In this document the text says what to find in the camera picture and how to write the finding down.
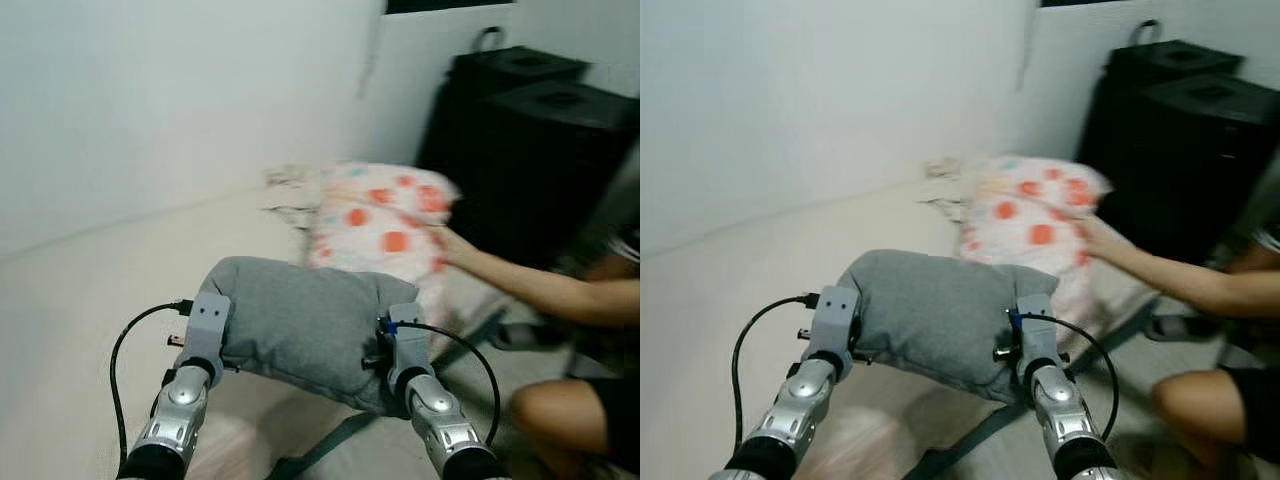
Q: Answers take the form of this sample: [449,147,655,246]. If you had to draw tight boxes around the black case with handle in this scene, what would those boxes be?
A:
[1075,20,1246,171]
[415,27,591,181]

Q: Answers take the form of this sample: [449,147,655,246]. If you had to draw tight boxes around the white pillow with orange flowers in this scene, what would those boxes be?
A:
[958,155,1113,321]
[305,162,461,331]

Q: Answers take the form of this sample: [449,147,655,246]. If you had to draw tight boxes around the grey pillow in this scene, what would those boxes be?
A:
[838,249,1059,403]
[200,256,419,416]

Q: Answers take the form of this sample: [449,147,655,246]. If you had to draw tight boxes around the person's bare leg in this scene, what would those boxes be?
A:
[510,378,641,479]
[1150,370,1280,476]

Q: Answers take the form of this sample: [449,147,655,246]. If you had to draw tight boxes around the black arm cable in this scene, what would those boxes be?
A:
[110,298,193,466]
[378,318,501,446]
[732,292,821,446]
[1008,310,1121,441]

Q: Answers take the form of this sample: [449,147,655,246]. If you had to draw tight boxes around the black shorts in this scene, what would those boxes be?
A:
[585,375,641,476]
[1225,365,1280,466]

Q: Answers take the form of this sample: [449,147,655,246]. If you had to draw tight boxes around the person's hand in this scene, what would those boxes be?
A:
[430,226,479,271]
[1080,217,1126,263]

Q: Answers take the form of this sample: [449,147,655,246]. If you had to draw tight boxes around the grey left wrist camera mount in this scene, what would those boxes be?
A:
[808,286,861,366]
[180,292,231,376]

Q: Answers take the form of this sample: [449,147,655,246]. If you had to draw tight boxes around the large black case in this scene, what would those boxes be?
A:
[465,80,641,271]
[1120,75,1280,266]

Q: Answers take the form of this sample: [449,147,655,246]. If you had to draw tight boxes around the crumpled beige clothing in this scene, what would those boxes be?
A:
[262,165,326,231]
[920,157,976,226]

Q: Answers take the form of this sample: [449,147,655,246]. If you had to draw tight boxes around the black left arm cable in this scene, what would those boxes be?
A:
[110,298,193,466]
[732,292,821,446]

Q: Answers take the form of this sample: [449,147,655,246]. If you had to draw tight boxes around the grey slipper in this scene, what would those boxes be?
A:
[1145,312,1226,346]
[490,320,571,351]

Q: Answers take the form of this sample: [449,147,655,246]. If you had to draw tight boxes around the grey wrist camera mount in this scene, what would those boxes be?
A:
[180,292,231,376]
[1015,294,1059,376]
[385,303,433,386]
[808,286,861,366]

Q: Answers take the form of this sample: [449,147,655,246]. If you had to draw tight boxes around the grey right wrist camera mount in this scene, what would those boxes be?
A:
[1015,294,1059,376]
[385,303,433,386]

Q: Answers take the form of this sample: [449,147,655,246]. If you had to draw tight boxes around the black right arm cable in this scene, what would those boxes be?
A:
[1008,310,1121,441]
[378,318,501,446]

